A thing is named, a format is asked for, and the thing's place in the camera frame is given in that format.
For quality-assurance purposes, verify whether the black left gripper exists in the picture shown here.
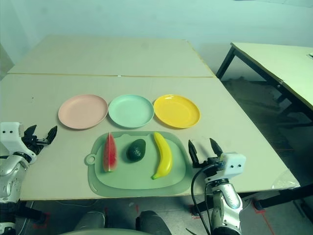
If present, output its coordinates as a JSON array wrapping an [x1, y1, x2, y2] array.
[[22, 124, 58, 156]]

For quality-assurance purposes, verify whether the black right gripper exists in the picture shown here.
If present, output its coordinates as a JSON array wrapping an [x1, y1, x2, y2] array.
[[188, 138, 225, 172]]

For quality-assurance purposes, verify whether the yellow banana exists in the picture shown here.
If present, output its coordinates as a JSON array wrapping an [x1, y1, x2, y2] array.
[[151, 132, 173, 181]]

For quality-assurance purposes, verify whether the dark green avocado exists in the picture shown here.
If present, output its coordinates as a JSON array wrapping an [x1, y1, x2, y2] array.
[[126, 139, 147, 163]]

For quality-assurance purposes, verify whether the red watermelon slice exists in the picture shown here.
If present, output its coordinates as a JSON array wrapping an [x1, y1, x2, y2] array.
[[102, 131, 118, 173]]

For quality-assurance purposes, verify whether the pink round plate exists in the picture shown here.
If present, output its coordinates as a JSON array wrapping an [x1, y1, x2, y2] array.
[[58, 94, 109, 130]]

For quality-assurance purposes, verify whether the yellow round plate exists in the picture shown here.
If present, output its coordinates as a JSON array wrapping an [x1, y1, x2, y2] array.
[[153, 94, 201, 129]]

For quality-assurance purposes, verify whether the green silicone cutting mat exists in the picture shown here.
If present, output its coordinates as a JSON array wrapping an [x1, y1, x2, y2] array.
[[85, 131, 190, 197]]

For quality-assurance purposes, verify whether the mint green round plate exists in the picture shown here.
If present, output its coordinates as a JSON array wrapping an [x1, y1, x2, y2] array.
[[108, 94, 155, 129]]

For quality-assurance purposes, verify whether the clear plastic bag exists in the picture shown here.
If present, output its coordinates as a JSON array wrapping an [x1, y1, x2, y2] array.
[[271, 168, 300, 190]]

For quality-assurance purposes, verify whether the grey robot right leg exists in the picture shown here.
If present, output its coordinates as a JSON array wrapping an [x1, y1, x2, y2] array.
[[135, 210, 172, 235]]

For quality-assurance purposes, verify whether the grey robot leg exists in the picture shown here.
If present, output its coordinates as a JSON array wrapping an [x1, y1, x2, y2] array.
[[73, 211, 109, 233], [135, 210, 172, 235]]

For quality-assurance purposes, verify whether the grey robot left leg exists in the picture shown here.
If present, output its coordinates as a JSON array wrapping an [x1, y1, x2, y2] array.
[[73, 211, 109, 233]]

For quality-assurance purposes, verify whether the black-framed side table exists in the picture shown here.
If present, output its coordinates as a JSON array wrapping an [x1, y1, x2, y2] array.
[[216, 42, 313, 157]]

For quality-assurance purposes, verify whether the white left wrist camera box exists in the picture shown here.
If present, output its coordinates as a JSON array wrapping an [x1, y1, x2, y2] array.
[[0, 121, 37, 162]]

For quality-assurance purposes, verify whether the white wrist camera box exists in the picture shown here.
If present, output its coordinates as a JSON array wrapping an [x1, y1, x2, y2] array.
[[0, 121, 37, 162], [221, 152, 246, 177]]

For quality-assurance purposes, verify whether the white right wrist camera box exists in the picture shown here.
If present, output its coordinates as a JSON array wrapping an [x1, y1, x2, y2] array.
[[221, 152, 246, 177]]

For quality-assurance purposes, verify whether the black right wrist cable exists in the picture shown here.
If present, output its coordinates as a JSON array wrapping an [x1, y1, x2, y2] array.
[[191, 163, 221, 235]]

